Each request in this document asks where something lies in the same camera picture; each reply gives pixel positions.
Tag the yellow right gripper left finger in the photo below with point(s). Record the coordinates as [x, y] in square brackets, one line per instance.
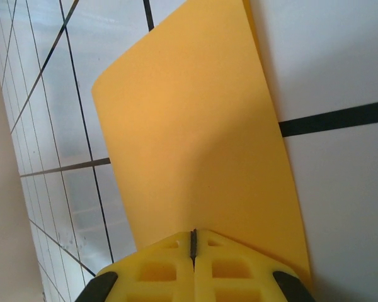
[154, 273]

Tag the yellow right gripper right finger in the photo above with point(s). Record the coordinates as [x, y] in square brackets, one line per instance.
[236, 273]

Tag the orange cloth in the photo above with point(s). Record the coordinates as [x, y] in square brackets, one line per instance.
[192, 126]

